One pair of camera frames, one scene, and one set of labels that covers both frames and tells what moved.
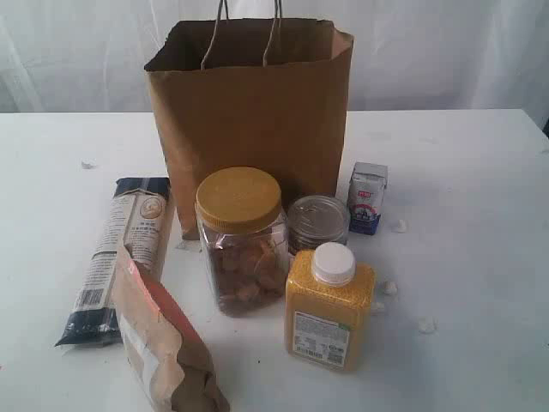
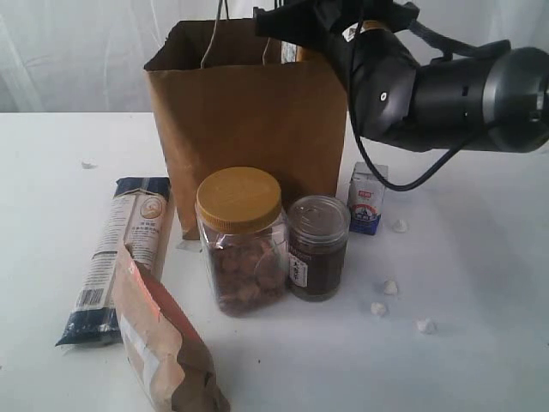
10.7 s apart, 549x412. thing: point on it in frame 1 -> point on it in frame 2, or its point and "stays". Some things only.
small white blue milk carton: x=367 y=183 stays
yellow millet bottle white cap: x=329 y=307 -> x=291 y=52
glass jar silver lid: x=314 y=220 stays
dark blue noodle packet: x=140 y=219 stays
